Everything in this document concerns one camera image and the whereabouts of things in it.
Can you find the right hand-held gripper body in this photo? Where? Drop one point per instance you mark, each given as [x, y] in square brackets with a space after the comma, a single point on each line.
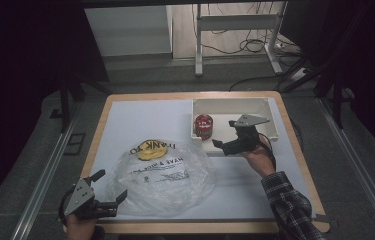
[245, 138]

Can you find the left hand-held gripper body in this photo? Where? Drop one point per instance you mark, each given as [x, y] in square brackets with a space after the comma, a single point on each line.
[79, 196]

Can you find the white plastic bin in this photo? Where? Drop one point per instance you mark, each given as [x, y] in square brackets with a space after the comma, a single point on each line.
[221, 108]

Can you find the red can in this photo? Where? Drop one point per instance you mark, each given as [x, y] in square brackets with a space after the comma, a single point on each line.
[203, 126]

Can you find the clear printed plastic bag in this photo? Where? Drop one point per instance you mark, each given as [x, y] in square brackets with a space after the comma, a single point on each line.
[161, 193]

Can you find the person's right hand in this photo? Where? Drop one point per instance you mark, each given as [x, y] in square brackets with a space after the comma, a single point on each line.
[260, 161]

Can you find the person's left hand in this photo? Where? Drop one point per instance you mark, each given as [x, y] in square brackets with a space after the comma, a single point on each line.
[79, 229]

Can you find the white table mat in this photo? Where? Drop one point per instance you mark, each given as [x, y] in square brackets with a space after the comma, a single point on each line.
[161, 116]

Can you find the wooden table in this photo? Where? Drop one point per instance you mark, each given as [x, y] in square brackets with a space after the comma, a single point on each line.
[188, 227]

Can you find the black stand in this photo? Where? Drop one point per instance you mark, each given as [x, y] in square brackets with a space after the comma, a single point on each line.
[337, 100]
[64, 103]

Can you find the white power strip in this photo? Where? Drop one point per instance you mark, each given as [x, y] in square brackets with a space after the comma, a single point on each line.
[299, 74]

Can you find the white cabinet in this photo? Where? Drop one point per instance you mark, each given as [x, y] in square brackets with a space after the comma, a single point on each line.
[128, 30]

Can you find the metal floor rail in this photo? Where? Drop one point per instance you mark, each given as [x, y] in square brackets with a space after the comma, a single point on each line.
[358, 166]
[41, 186]

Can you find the white desk frame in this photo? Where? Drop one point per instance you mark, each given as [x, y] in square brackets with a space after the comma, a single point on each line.
[238, 22]

